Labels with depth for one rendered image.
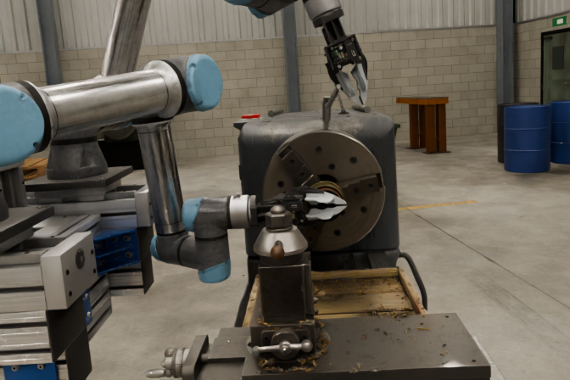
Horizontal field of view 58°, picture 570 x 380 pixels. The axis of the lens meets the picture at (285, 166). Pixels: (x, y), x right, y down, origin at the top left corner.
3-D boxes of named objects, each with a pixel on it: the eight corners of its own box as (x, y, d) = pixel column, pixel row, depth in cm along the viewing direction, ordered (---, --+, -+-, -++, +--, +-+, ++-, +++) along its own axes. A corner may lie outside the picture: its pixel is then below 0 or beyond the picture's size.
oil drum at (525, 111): (495, 168, 745) (494, 107, 731) (533, 164, 752) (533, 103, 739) (519, 175, 686) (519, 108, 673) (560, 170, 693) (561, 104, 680)
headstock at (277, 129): (257, 210, 211) (249, 114, 205) (374, 203, 208) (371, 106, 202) (238, 258, 152) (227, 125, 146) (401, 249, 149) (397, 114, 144)
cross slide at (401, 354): (201, 349, 87) (198, 324, 87) (458, 338, 85) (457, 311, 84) (176, 410, 71) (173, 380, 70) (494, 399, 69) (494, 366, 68)
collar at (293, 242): (256, 242, 80) (254, 222, 79) (307, 238, 79) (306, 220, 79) (250, 259, 72) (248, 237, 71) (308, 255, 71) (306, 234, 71)
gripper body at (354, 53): (332, 73, 111) (311, 19, 109) (331, 74, 119) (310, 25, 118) (366, 58, 110) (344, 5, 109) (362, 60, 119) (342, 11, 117)
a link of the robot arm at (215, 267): (204, 269, 127) (200, 225, 125) (239, 276, 120) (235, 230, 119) (181, 279, 120) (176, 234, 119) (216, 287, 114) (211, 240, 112)
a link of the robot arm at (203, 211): (191, 229, 122) (187, 194, 121) (237, 226, 121) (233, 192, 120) (182, 239, 114) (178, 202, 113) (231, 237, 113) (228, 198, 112)
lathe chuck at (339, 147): (263, 239, 144) (266, 125, 139) (377, 243, 143) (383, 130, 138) (260, 248, 135) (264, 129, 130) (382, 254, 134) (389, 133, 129)
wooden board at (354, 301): (256, 289, 127) (255, 274, 127) (404, 282, 126) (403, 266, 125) (242, 351, 98) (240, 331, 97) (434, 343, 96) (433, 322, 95)
